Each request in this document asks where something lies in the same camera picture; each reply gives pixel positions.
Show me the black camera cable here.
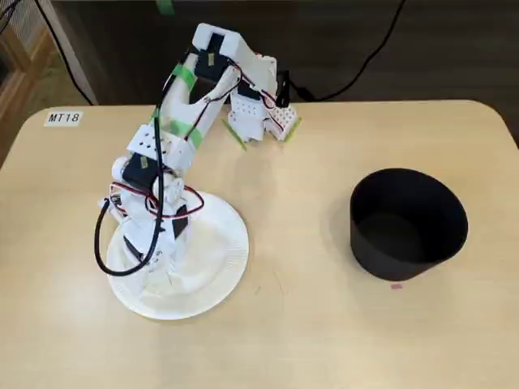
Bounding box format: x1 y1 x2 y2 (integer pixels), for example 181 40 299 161
93 50 192 277

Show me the thin black cable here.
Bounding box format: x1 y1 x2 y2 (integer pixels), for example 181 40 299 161
34 0 95 105

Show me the wooden shelf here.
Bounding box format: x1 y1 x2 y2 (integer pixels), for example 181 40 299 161
0 24 56 167

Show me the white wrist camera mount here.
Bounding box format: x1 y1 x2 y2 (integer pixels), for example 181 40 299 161
98 193 129 224

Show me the green robot base plate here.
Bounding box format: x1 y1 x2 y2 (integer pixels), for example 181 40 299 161
221 115 304 152

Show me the black power plug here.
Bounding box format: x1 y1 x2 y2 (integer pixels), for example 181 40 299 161
277 71 291 109

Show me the white MT18 label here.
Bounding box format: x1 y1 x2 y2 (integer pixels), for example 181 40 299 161
43 108 84 127

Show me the grey furniture post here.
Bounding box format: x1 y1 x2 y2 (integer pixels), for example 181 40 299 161
38 0 101 106

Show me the green tape strip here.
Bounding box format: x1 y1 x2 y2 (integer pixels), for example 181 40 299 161
151 106 204 149
171 63 200 93

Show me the black pot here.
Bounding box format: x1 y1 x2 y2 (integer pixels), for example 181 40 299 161
349 168 470 281

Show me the white paper plate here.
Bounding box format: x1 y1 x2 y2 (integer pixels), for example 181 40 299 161
105 190 250 321

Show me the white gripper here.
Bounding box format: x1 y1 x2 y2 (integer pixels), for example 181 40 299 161
115 189 196 295

